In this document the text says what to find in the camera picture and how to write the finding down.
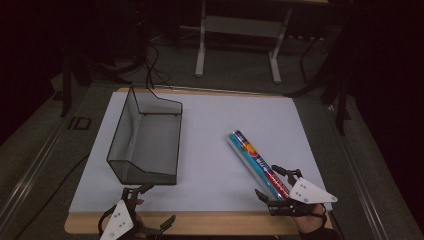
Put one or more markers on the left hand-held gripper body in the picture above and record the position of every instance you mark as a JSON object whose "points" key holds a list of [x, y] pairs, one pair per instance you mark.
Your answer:
{"points": [[117, 220]]}

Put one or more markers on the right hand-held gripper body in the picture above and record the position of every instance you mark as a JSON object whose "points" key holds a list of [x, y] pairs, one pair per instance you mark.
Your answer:
{"points": [[310, 194]]}

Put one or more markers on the person's left hand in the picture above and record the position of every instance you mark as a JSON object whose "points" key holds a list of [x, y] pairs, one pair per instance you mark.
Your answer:
{"points": [[140, 230]]}

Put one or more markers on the person's right hand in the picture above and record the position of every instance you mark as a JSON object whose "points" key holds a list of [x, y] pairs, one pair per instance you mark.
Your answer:
{"points": [[310, 222]]}

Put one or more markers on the white table mat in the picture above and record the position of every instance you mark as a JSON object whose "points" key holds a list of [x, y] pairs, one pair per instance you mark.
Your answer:
{"points": [[206, 133]]}

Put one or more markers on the black metal stand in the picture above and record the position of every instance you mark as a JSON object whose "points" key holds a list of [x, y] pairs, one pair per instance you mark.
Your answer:
{"points": [[66, 90], [342, 106]]}

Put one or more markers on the grey metal floor rail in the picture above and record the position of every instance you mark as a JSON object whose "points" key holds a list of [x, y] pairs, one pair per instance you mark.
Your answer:
{"points": [[360, 180], [30, 166]]}

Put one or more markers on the black floor bracket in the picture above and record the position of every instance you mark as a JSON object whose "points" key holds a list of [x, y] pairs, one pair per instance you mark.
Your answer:
{"points": [[80, 123]]}

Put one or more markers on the white metal desk frame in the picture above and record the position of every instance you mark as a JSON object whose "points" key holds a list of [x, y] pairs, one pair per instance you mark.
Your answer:
{"points": [[240, 26]]}

